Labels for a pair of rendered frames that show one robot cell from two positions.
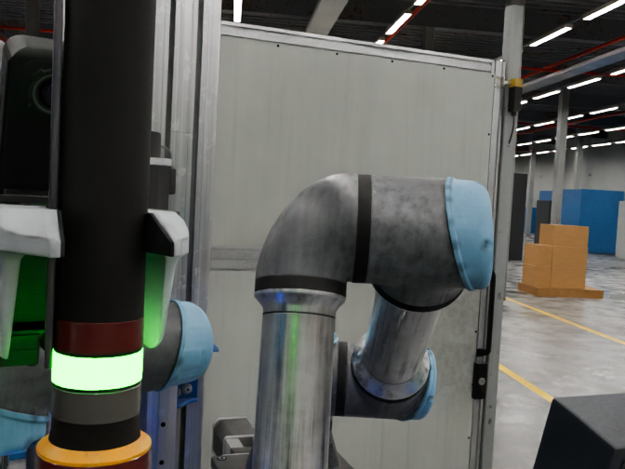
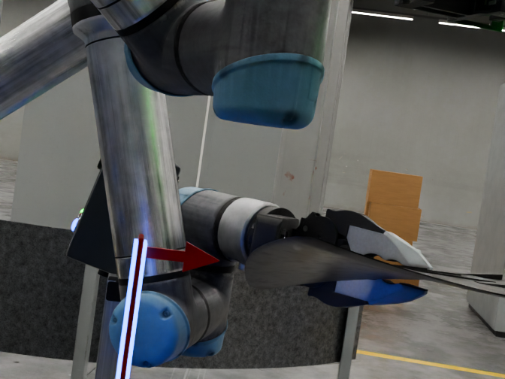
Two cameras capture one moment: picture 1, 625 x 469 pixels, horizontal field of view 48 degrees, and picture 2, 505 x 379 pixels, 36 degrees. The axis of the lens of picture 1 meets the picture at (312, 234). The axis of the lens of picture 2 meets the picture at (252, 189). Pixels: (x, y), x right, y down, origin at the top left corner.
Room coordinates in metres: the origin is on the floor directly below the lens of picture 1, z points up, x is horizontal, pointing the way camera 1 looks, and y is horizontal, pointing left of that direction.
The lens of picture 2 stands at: (0.38, 0.77, 1.27)
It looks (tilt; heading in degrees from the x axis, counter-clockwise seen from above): 3 degrees down; 283
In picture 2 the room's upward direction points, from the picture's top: 8 degrees clockwise
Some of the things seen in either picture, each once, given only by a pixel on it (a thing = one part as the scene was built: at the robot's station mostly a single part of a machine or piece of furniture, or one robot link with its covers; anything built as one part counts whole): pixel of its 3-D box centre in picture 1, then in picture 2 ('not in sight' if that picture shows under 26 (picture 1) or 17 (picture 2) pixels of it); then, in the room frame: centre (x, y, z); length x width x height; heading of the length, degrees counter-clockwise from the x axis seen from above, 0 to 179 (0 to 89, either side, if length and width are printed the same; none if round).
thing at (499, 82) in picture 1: (506, 110); not in sight; (2.47, -0.66, 1.82); 0.09 x 0.04 x 0.23; 112
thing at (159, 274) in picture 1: (149, 280); not in sight; (0.30, 0.07, 1.44); 0.09 x 0.03 x 0.06; 41
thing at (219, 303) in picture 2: not in sight; (193, 307); (0.63, -0.10, 1.08); 0.11 x 0.08 x 0.11; 89
